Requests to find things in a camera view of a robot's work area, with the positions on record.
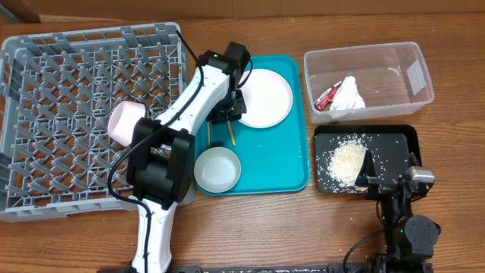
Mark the black food waste tray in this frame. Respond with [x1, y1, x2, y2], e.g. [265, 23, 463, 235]
[314, 124, 421, 194]

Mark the white tissue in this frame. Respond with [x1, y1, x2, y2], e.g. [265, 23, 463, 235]
[330, 75, 365, 111]

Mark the grey shallow bowl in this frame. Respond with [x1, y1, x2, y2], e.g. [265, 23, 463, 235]
[194, 147, 242, 193]

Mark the teal plastic tray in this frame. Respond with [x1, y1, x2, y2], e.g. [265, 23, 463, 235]
[195, 55, 311, 196]

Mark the pile of rice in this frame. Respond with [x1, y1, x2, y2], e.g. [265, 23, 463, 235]
[316, 133, 399, 193]

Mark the right wooden chopstick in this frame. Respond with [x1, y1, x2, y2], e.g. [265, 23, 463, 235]
[227, 121, 236, 146]

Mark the red snack wrapper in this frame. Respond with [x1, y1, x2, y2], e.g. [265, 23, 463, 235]
[314, 81, 342, 111]

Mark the grey plastic dish rack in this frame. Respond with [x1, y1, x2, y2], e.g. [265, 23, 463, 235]
[1, 23, 189, 222]

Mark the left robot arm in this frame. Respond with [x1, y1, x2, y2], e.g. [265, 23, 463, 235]
[107, 42, 253, 272]

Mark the large white plate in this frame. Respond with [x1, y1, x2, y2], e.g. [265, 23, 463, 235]
[239, 68, 293, 129]

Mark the clear plastic waste bin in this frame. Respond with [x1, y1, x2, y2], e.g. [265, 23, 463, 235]
[304, 42, 434, 124]

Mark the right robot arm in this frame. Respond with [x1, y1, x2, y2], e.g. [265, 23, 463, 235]
[339, 150, 441, 272]

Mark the left wooden chopstick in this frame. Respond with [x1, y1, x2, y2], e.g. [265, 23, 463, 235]
[207, 121, 211, 148]

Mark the wooden chopstick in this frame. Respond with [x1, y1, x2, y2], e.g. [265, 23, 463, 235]
[207, 121, 211, 148]
[227, 121, 236, 146]

